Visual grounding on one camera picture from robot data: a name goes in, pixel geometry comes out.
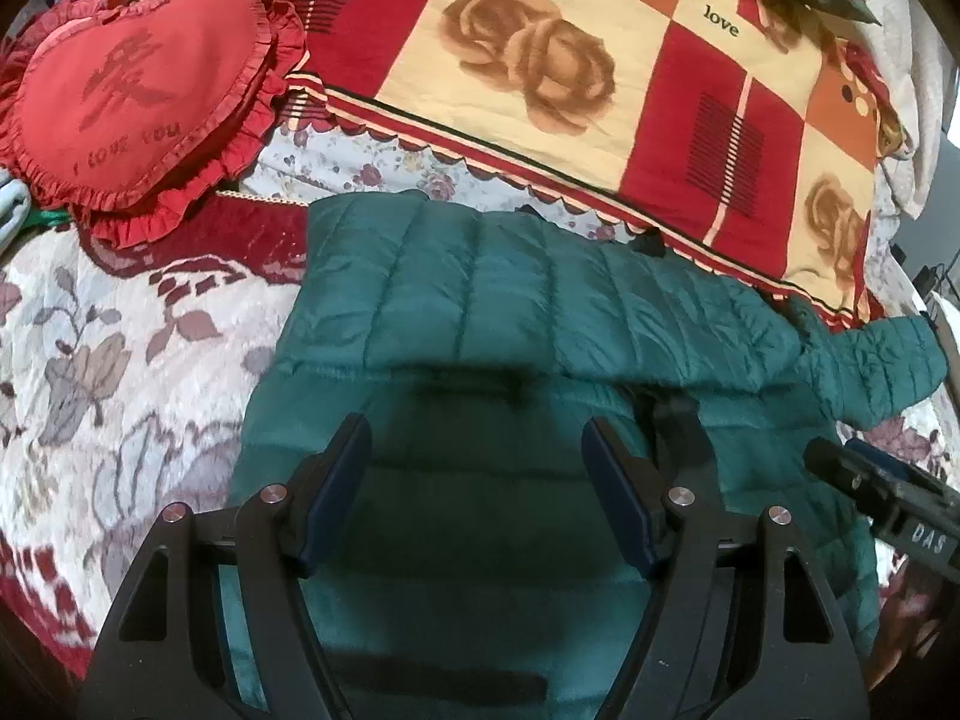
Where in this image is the red yellow checkered rose quilt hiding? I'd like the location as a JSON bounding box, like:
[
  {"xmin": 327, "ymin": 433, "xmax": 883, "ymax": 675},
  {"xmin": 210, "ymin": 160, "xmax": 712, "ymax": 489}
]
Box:
[{"xmin": 290, "ymin": 0, "xmax": 901, "ymax": 327}]

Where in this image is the green quilted puffer jacket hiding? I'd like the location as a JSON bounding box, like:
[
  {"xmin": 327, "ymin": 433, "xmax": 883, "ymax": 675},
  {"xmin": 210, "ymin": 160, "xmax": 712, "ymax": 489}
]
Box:
[{"xmin": 231, "ymin": 192, "xmax": 947, "ymax": 718}]

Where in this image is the small-flower white bed sheet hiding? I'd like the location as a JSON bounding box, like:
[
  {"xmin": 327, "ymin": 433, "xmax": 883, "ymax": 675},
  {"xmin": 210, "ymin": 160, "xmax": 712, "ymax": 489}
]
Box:
[{"xmin": 239, "ymin": 127, "xmax": 633, "ymax": 244}]

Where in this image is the light blue folded cloth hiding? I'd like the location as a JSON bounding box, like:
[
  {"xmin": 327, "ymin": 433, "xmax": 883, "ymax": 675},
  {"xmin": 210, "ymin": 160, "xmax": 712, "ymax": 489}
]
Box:
[{"xmin": 0, "ymin": 167, "xmax": 32, "ymax": 252}]

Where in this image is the white floral red-bordered blanket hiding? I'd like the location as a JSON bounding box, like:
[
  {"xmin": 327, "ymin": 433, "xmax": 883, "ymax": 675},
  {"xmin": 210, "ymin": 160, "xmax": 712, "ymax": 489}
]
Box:
[{"xmin": 0, "ymin": 193, "xmax": 960, "ymax": 680}]

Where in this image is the red heart-shaped ruffled pillow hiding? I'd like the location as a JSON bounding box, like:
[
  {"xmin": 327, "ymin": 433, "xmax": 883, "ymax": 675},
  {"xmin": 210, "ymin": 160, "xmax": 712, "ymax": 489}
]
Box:
[{"xmin": 2, "ymin": 0, "xmax": 306, "ymax": 249}]

